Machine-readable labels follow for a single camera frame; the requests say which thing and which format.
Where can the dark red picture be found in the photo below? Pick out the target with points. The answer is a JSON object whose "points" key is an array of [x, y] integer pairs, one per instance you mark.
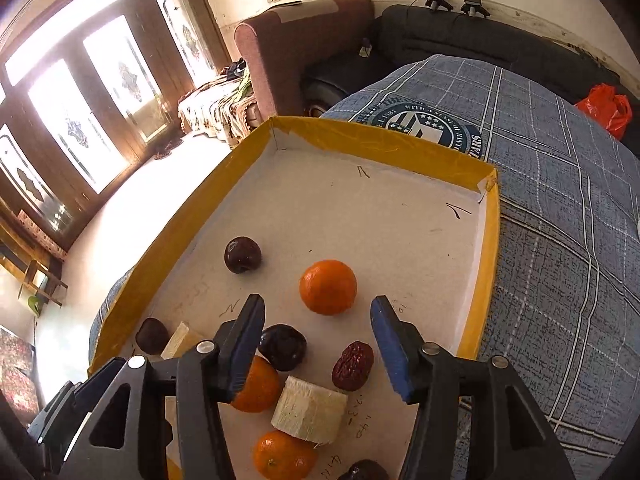
{"points": [[17, 370]]}

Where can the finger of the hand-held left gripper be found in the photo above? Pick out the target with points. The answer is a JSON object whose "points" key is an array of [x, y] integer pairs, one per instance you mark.
{"points": [[100, 380], [52, 425]]}

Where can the brown armchair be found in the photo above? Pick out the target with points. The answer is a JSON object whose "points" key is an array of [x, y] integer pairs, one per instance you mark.
{"points": [[290, 50]]}

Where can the small white sugarcane piece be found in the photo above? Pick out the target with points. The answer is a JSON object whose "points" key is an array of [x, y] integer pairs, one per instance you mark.
{"points": [[181, 342]]}

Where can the wooden glass door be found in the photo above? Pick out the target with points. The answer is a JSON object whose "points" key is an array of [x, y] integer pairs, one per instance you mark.
{"points": [[100, 85]]}

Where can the blue plaid blanket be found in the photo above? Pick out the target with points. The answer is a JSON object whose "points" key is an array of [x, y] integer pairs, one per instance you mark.
{"points": [[560, 240]]}

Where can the red plastic bag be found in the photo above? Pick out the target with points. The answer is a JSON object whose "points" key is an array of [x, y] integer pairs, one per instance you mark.
{"points": [[602, 110]]}

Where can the black clamp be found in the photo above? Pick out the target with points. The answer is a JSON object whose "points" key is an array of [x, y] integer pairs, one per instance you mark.
{"points": [[438, 1], [473, 6]]}

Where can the patterned seat cloth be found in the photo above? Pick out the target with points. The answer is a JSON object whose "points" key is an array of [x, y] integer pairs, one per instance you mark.
{"points": [[215, 105]]}

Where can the yellow cardboard tray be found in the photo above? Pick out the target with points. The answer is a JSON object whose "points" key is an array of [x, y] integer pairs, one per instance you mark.
{"points": [[350, 200]]}

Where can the large round sugarcane piece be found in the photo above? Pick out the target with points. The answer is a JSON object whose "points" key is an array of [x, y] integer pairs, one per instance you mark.
{"points": [[309, 410]]}

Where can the red jujube date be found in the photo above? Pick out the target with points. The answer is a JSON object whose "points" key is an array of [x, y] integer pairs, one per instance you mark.
{"points": [[353, 366]]}

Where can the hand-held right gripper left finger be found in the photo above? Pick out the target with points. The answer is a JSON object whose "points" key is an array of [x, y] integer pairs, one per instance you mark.
{"points": [[245, 355]]}

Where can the orange mandarin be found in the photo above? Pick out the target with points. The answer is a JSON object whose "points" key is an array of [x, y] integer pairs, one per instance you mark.
{"points": [[257, 385], [284, 456], [328, 287]]}

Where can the dark red plum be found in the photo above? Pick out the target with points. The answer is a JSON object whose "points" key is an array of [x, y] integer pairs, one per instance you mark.
{"points": [[242, 255], [368, 471], [152, 335], [282, 347]]}

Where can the wooden shelf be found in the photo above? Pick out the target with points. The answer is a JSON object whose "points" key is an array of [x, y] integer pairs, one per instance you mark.
{"points": [[30, 265]]}

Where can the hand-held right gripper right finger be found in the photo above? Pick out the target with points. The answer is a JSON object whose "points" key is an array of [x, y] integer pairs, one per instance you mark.
{"points": [[392, 350]]}

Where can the black sofa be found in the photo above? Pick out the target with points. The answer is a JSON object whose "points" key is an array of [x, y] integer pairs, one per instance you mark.
{"points": [[450, 40]]}

